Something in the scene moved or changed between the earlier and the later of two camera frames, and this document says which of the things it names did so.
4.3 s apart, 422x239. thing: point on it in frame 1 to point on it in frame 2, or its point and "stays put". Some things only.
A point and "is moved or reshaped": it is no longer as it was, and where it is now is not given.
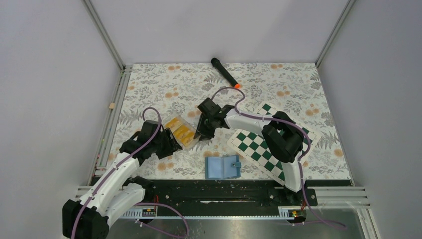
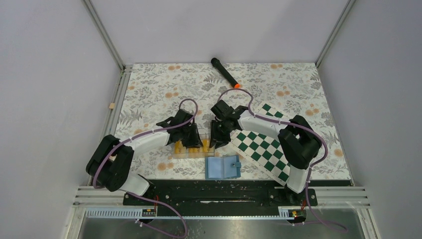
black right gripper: [201, 130] to [215, 138]
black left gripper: [171, 145] to [195, 142]
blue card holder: [222, 167] stays put
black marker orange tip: [217, 63] stays put
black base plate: [219, 193] stays put
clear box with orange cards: [183, 132] is moved or reshaped
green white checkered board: [252, 145] stays put
